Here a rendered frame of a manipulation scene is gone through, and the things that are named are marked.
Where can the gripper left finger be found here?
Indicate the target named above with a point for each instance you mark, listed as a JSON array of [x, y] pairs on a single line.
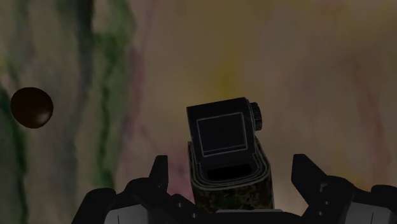
[[149, 192]]

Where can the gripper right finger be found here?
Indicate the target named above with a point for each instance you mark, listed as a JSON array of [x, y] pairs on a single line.
[[322, 192]]

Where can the dark brown ball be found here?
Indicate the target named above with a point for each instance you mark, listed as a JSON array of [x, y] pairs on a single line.
[[31, 107]]

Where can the black smartwatch on patterned stand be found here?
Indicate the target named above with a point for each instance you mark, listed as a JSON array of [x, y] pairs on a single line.
[[228, 155]]

